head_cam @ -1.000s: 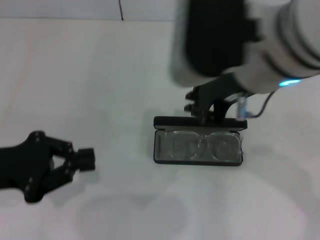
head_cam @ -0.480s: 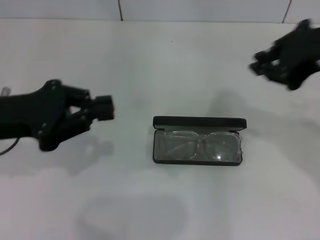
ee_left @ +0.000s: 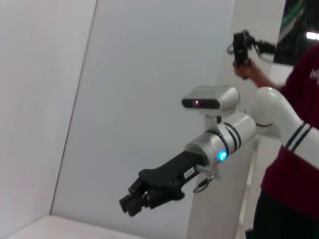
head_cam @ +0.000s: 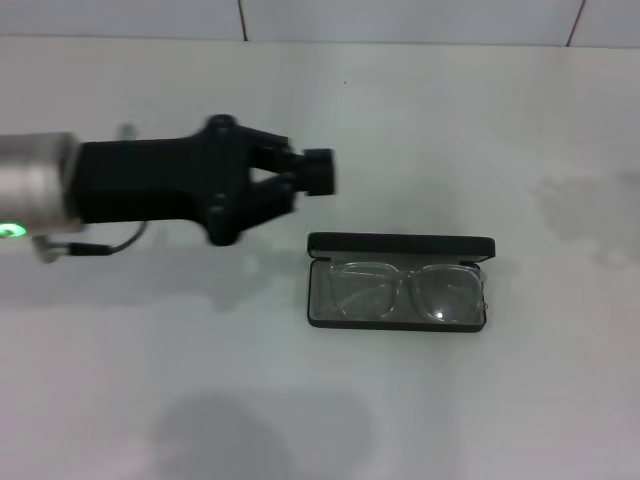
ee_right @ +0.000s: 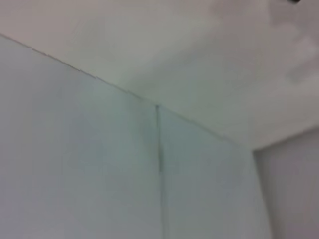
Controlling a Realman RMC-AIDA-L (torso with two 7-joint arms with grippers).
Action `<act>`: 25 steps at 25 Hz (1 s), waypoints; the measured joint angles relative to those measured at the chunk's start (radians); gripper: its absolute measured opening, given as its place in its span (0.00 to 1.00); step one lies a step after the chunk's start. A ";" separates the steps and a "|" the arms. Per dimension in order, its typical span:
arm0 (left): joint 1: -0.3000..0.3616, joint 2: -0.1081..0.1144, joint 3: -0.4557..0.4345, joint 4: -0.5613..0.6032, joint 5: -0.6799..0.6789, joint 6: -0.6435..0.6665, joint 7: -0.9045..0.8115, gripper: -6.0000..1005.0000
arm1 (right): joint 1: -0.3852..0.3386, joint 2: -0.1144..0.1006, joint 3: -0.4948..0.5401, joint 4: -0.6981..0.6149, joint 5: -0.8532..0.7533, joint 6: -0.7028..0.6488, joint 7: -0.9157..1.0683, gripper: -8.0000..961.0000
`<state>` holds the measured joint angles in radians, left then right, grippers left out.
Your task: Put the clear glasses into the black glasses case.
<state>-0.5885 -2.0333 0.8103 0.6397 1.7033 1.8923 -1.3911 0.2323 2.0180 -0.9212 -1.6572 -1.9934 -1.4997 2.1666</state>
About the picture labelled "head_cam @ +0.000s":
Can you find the black glasses case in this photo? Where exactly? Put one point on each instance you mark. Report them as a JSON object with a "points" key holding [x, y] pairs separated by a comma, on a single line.
{"points": [[400, 245]]}

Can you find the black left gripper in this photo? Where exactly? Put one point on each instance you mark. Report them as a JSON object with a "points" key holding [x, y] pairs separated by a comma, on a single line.
{"points": [[150, 180]]}

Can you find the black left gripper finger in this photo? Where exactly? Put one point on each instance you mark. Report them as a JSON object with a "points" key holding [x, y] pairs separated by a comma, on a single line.
{"points": [[317, 161], [317, 184]]}

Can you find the clear white-framed glasses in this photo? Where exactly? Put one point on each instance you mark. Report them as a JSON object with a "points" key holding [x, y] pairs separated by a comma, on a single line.
{"points": [[400, 282]]}

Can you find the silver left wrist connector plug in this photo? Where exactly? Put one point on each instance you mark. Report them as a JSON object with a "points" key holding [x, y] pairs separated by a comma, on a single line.
{"points": [[128, 131]]}

